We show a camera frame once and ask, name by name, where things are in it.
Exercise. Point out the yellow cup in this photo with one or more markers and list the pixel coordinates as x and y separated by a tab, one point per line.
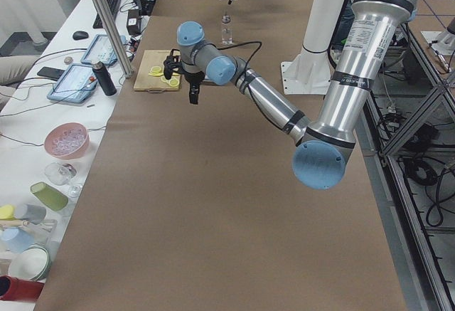
7	212

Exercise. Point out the green plastic cup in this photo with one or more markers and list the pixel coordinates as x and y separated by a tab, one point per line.
49	196

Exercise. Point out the black smartphone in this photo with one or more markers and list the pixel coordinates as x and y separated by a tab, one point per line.
51	73

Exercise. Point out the blue teach pendant far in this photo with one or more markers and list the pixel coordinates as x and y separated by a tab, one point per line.
99	50

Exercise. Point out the lemon slice front near knife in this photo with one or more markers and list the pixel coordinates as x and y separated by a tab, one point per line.
174	83

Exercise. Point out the bamboo cutting board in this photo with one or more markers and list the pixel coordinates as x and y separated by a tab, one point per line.
150	76

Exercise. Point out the lemon slice lower of row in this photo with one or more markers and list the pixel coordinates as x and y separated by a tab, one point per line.
165	79

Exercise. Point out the light blue cup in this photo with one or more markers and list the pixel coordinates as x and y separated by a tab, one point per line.
17	240

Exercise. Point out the lemon slice middle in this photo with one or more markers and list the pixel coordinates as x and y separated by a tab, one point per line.
156	73

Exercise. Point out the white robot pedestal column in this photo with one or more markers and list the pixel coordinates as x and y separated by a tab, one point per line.
310	71

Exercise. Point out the blue teach pendant near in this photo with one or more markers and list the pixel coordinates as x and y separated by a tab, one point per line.
75	85

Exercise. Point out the blue teach pendant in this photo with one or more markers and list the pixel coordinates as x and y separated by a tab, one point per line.
75	85
99	50

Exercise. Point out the black computer mouse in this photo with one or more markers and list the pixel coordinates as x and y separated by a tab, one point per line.
80	35

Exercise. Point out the wine glass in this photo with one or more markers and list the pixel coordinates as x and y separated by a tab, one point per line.
63	174

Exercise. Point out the aluminium frame post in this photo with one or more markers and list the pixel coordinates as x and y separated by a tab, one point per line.
103	10

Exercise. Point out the black thermos bottle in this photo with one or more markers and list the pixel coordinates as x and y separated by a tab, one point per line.
103	77

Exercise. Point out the lemon slice top right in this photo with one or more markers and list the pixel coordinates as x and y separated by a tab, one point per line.
156	68

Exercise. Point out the red container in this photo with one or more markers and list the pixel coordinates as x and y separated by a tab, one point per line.
14	289

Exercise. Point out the glass sauce bottle metal spout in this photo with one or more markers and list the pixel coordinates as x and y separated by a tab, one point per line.
226	31

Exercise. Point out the pink bowl with ice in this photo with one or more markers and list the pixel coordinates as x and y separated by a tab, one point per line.
67	141

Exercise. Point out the white green rimmed bowl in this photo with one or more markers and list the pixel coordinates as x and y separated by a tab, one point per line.
32	264

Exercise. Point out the grey cup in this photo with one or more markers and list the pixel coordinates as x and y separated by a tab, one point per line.
29	212

